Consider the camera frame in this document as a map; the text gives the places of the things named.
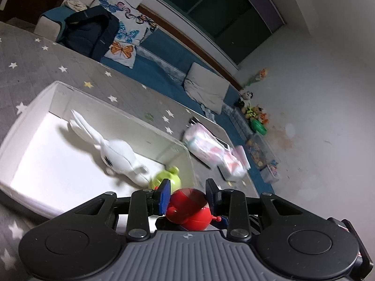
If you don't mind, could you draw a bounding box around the green pig toy figure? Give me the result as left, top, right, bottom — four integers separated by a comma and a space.
149, 166, 181, 193

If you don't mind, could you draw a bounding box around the red pig toy figure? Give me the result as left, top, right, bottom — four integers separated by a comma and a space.
165, 188, 222, 231

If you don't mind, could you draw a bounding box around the white plush rabbit toy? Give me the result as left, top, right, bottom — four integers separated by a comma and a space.
69, 110, 150, 189

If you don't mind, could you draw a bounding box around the pink white tissue pack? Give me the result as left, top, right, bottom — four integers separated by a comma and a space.
182, 123, 236, 168

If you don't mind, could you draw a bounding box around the green toy watering can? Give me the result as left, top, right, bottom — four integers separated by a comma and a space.
250, 119, 267, 136

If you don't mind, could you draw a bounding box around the panda plush toy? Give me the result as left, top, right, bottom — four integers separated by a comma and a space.
234, 91, 254, 108

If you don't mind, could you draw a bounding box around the white cardboard storage box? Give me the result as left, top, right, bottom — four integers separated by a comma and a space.
1, 82, 195, 218

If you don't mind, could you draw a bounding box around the grey cushion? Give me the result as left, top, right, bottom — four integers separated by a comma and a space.
183, 62, 230, 115

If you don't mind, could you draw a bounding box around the orange flower toy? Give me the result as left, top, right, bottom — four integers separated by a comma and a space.
244, 68, 268, 86

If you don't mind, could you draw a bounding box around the blue sofa bed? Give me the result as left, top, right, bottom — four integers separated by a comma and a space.
34, 6, 274, 193

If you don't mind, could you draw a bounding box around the butterfly print pillow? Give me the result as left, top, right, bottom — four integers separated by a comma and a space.
90, 0, 158, 69

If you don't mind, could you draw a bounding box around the dark blue backpack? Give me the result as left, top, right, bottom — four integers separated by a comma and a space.
58, 6, 120, 62

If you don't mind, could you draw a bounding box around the grey star pattern mat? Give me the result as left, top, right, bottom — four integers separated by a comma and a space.
0, 21, 260, 281

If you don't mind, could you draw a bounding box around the dark window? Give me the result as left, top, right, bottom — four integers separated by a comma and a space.
162, 0, 284, 65

